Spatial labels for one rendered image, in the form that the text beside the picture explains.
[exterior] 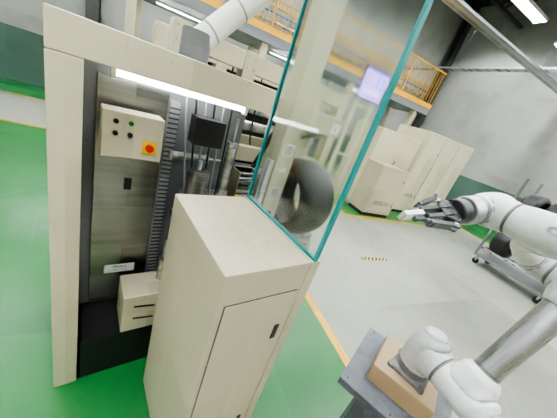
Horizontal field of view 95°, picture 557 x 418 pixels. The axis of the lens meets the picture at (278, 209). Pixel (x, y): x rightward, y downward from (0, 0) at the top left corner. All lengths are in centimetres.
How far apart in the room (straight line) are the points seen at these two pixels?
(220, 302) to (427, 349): 101
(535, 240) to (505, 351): 63
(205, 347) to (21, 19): 1070
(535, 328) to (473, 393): 35
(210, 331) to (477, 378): 106
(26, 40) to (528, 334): 1139
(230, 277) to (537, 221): 84
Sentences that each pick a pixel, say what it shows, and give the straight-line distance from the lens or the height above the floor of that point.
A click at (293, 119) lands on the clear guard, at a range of 112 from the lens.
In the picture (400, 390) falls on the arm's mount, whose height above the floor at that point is 73.
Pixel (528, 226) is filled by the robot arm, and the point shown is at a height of 166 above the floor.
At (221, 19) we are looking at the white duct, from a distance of 164.
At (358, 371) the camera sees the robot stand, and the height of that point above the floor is 65.
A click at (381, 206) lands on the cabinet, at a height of 29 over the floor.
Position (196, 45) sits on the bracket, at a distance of 157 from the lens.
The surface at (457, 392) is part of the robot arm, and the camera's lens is 147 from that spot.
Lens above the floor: 175
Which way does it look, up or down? 21 degrees down
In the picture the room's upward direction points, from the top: 19 degrees clockwise
